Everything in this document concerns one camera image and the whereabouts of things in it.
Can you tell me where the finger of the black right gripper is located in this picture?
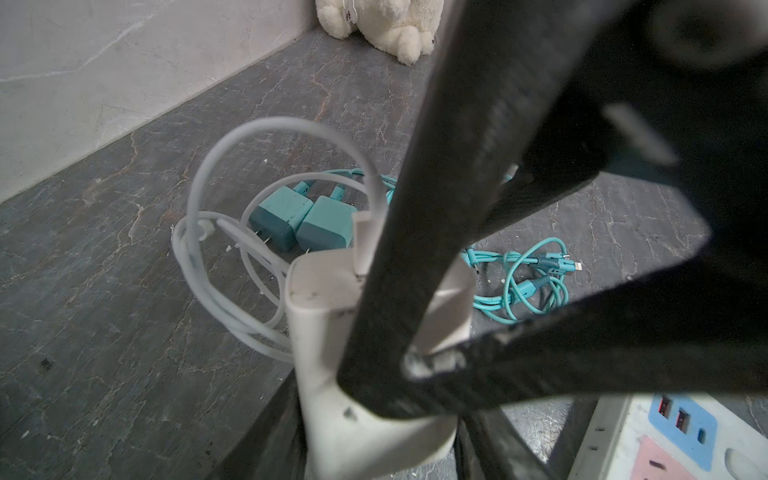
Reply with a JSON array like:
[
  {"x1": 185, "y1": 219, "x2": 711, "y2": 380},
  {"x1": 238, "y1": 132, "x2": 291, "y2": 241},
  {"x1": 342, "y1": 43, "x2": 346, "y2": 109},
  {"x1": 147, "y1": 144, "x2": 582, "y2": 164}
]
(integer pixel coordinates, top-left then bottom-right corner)
[{"x1": 335, "y1": 0, "x2": 768, "y2": 420}]

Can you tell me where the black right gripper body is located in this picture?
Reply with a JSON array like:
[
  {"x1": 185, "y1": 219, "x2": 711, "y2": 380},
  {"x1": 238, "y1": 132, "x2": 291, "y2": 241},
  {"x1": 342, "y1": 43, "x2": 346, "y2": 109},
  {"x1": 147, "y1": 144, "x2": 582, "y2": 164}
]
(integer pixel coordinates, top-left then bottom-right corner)
[{"x1": 479, "y1": 1, "x2": 767, "y2": 250}]

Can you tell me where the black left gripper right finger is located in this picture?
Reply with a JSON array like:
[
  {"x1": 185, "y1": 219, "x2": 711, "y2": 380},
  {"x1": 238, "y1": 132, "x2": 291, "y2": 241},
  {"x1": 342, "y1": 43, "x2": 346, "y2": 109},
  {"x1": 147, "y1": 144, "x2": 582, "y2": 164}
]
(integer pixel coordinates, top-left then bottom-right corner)
[{"x1": 454, "y1": 410, "x2": 553, "y2": 479}]

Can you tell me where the white power strip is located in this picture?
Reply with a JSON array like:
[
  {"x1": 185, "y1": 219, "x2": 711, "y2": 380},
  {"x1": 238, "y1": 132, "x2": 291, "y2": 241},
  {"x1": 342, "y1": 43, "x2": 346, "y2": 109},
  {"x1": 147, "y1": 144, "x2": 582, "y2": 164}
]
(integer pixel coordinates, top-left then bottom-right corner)
[{"x1": 568, "y1": 394, "x2": 767, "y2": 479}]

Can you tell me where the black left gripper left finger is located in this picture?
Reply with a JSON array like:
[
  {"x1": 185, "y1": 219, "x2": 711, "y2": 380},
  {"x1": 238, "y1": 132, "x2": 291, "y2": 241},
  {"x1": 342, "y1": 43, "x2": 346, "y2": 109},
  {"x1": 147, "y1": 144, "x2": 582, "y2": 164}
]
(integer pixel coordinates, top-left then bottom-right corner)
[{"x1": 208, "y1": 372, "x2": 306, "y2": 479}]

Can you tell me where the teal charger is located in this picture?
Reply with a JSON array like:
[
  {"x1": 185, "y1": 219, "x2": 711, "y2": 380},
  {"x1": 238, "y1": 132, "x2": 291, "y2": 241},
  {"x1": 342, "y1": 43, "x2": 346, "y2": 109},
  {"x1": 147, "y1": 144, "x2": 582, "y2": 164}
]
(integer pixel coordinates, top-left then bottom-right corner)
[
  {"x1": 296, "y1": 196, "x2": 357, "y2": 251},
  {"x1": 249, "y1": 181, "x2": 314, "y2": 252}
]

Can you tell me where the white plush bear toy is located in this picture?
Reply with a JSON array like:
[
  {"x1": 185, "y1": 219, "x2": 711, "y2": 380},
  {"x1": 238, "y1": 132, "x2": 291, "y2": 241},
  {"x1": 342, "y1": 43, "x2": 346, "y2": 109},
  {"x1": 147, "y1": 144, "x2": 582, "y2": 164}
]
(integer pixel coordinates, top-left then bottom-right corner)
[{"x1": 315, "y1": 0, "x2": 444, "y2": 65}]

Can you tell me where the white USB charger adapter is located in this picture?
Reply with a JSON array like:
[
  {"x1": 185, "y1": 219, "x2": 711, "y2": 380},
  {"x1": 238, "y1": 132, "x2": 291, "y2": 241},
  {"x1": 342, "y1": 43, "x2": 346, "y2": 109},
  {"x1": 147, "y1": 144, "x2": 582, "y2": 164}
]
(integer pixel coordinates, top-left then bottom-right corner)
[{"x1": 287, "y1": 212, "x2": 474, "y2": 479}]

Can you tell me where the white charger cable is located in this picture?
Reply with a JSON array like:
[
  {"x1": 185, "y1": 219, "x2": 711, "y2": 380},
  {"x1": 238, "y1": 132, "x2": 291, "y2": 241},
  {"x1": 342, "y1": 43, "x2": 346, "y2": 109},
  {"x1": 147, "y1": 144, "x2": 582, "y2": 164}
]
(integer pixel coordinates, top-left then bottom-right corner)
[{"x1": 170, "y1": 115, "x2": 390, "y2": 365}]

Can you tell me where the teal charger far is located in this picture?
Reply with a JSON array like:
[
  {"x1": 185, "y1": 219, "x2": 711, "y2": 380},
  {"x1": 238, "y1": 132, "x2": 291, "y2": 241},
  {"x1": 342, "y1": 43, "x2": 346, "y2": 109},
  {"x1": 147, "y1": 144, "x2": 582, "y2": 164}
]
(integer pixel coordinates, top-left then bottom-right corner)
[{"x1": 249, "y1": 181, "x2": 314, "y2": 252}]

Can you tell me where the teal charger near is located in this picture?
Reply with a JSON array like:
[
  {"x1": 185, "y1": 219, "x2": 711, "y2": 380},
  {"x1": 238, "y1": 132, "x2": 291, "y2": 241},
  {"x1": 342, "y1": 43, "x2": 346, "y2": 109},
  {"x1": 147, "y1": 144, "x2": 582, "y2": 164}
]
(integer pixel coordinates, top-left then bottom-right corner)
[{"x1": 296, "y1": 196, "x2": 357, "y2": 251}]

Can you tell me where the teal cable bundle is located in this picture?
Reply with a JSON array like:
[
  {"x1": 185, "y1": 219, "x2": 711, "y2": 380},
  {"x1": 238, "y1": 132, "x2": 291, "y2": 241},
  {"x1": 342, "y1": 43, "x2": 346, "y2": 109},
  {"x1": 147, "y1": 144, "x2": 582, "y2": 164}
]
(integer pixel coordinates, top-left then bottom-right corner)
[{"x1": 292, "y1": 166, "x2": 584, "y2": 326}]

